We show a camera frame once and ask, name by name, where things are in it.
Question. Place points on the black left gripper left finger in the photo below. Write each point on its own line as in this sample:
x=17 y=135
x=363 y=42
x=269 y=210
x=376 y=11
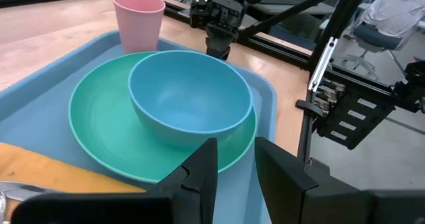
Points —
x=133 y=209

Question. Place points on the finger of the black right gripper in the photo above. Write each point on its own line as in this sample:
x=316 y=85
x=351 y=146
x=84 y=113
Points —
x=228 y=43
x=215 y=43

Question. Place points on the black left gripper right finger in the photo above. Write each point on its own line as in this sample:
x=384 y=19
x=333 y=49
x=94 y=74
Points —
x=299 y=204

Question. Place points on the blue bowl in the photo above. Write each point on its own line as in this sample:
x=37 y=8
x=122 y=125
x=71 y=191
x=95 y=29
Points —
x=189 y=94

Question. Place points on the pink cup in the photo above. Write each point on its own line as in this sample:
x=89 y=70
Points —
x=139 y=24

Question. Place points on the yellow cloth napkin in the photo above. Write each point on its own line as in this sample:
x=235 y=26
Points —
x=50 y=171

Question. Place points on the teal plate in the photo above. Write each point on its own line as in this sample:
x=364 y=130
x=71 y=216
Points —
x=103 y=117

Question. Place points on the blue plastic tray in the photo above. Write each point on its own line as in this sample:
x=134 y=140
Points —
x=36 y=111

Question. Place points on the black hub with white labels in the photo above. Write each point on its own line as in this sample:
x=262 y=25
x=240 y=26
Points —
x=352 y=124

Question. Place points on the silver aluminium bar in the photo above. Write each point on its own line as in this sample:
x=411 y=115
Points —
x=322 y=64

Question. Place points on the grey office chair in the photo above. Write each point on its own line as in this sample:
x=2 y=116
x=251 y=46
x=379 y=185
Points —
x=375 y=38

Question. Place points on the person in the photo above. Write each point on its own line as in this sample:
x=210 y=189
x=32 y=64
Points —
x=395 y=8

